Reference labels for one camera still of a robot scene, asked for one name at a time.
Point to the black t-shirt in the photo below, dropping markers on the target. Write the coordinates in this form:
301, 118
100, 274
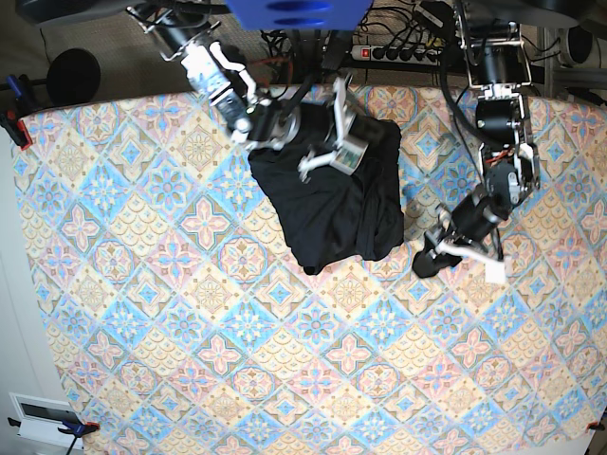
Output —
333, 215

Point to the blue clamp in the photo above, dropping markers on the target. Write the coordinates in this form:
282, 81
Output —
71, 428
12, 119

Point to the white power strip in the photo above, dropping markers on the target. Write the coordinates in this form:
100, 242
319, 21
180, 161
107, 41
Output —
395, 55

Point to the white speaker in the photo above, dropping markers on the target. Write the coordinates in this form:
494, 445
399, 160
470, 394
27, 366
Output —
577, 46

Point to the orange clamp lower right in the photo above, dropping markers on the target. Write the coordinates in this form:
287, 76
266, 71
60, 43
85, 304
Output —
596, 426

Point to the black round stool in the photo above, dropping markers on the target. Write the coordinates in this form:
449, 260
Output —
73, 78

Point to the blue clamp upper left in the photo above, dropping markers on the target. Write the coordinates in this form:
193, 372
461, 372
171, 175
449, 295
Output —
12, 119

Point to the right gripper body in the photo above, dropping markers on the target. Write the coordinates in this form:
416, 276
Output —
278, 123

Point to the patterned tablecloth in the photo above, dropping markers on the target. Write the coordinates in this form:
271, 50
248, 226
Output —
180, 322

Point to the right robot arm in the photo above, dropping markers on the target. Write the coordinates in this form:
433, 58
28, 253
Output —
183, 31

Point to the blue clamp lower left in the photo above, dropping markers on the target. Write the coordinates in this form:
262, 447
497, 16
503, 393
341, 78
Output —
71, 428

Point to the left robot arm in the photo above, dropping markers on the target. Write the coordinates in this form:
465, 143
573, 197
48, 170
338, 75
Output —
487, 37

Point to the white floor box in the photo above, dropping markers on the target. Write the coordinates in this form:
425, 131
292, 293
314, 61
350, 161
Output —
40, 419

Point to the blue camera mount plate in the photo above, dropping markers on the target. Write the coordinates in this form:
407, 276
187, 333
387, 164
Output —
299, 14

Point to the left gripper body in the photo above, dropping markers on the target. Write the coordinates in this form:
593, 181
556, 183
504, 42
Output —
475, 223

